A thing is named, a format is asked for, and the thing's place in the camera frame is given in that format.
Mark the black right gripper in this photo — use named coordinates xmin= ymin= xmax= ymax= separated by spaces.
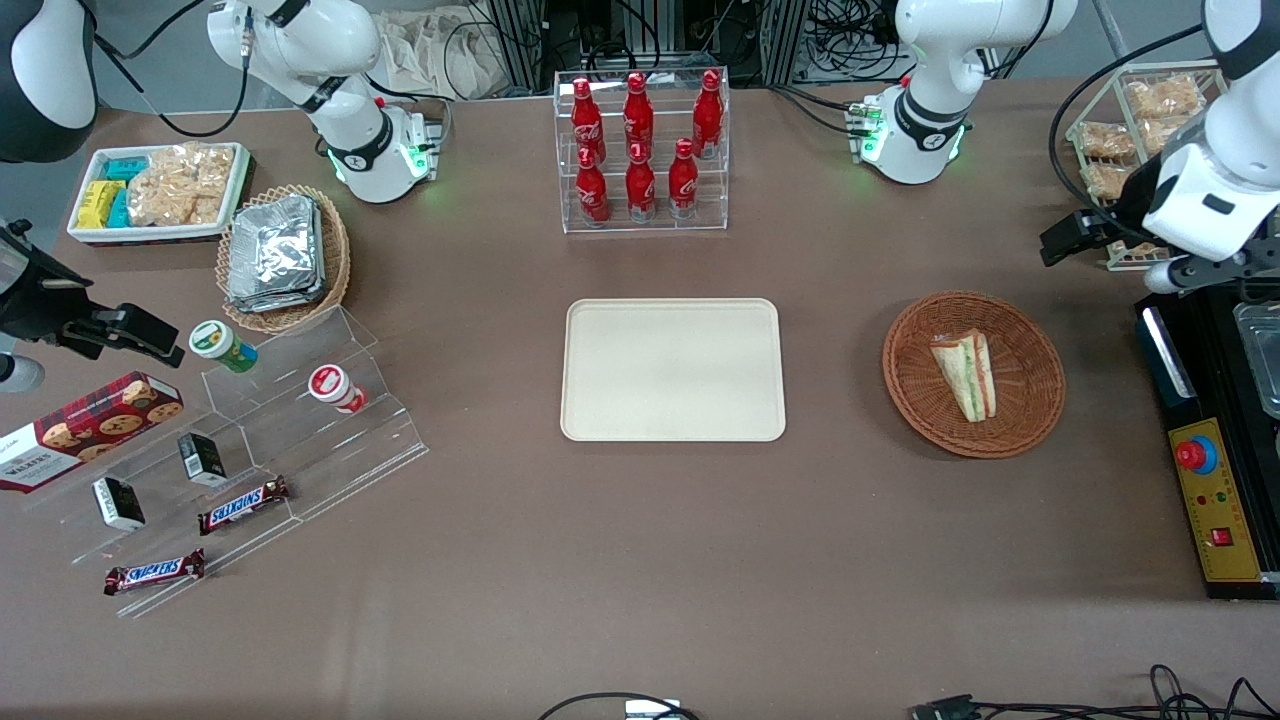
xmin=0 ymin=220 xmax=188 ymax=368

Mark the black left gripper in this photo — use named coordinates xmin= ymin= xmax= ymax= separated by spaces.
xmin=1039 ymin=158 xmax=1167 ymax=268

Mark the triangular sandwich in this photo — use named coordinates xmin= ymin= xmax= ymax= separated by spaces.
xmin=930 ymin=328 xmax=998 ymax=423

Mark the white rectangular snack tray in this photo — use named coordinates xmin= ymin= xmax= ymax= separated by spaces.
xmin=67 ymin=142 xmax=252 ymax=245

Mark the brown round wicker basket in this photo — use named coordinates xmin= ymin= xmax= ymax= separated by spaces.
xmin=881 ymin=290 xmax=1067 ymax=460

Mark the oval wicker basket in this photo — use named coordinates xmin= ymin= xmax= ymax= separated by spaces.
xmin=216 ymin=184 xmax=352 ymax=335

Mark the beige plastic tray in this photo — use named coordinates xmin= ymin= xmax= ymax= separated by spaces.
xmin=560 ymin=297 xmax=788 ymax=444

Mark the red tartan shortbread box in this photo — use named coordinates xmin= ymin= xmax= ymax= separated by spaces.
xmin=0 ymin=370 xmax=187 ymax=494

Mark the green lid white cup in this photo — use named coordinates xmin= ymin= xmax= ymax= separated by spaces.
xmin=188 ymin=319 xmax=260 ymax=375

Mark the yellow snack packet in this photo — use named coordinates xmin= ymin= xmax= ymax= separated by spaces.
xmin=77 ymin=179 xmax=126 ymax=230

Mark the small black box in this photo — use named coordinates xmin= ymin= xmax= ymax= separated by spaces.
xmin=91 ymin=476 xmax=147 ymax=532
xmin=176 ymin=431 xmax=229 ymax=488

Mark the clear bag of rice crackers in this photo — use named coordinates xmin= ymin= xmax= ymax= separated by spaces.
xmin=126 ymin=142 xmax=237 ymax=227

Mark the silver foil wrapped pack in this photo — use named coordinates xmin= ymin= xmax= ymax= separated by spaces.
xmin=227 ymin=194 xmax=327 ymax=314

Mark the black machine with yellow panel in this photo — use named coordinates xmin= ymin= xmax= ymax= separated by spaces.
xmin=1134 ymin=284 xmax=1280 ymax=602

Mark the brown snickers bar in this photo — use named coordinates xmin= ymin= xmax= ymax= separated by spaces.
xmin=196 ymin=475 xmax=294 ymax=537
xmin=103 ymin=547 xmax=208 ymax=598

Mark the grey metal pole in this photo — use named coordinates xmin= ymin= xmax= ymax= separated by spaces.
xmin=1092 ymin=0 xmax=1125 ymax=59

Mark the steel container pan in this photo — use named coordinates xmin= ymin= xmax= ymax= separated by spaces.
xmin=1232 ymin=299 xmax=1280 ymax=420

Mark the red lid white cup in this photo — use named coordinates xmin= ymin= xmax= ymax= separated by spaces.
xmin=307 ymin=364 xmax=367 ymax=415

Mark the clear acrylic tiered stand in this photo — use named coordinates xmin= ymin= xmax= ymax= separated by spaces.
xmin=20 ymin=304 xmax=431 ymax=621

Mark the clear acrylic bottle rack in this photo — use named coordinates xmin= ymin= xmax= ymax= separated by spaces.
xmin=552 ymin=67 xmax=732 ymax=235

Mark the red cola bottle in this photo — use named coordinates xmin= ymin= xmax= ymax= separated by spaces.
xmin=624 ymin=142 xmax=659 ymax=224
xmin=570 ymin=77 xmax=607 ymax=163
xmin=574 ymin=147 xmax=612 ymax=227
xmin=622 ymin=71 xmax=657 ymax=157
xmin=667 ymin=137 xmax=700 ymax=222
xmin=692 ymin=69 xmax=725 ymax=160

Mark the beige cloth bag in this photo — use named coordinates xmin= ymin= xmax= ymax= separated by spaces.
xmin=384 ymin=8 xmax=503 ymax=102

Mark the white wire shelf rack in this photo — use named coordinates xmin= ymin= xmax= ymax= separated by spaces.
xmin=1064 ymin=59 xmax=1229 ymax=274

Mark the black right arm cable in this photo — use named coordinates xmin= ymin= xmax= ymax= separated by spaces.
xmin=92 ymin=0 xmax=252 ymax=140

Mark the black cable bundle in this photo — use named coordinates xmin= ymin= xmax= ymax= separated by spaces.
xmin=808 ymin=0 xmax=903 ymax=83

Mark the aluminium frame rack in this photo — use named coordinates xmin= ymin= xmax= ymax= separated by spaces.
xmin=484 ymin=0 xmax=547 ymax=93
xmin=759 ymin=0 xmax=812 ymax=88

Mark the black tangled cable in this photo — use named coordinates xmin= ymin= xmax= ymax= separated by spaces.
xmin=975 ymin=663 xmax=1280 ymax=720

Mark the black cable connector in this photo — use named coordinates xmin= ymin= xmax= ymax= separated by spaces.
xmin=910 ymin=694 xmax=983 ymax=720

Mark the black looped cable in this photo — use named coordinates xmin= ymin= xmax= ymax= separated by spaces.
xmin=538 ymin=691 xmax=703 ymax=720

